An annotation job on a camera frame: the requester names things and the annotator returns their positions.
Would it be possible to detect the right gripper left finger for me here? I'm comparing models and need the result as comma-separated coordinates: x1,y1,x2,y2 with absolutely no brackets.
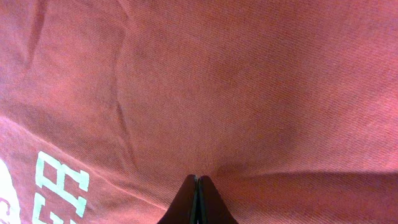
157,174,197,224

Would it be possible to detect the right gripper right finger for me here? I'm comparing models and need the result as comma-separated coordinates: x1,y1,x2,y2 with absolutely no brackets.
198,175,238,224

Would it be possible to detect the red printed soccer t-shirt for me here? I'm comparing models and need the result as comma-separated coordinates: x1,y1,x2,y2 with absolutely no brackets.
1,1,397,223

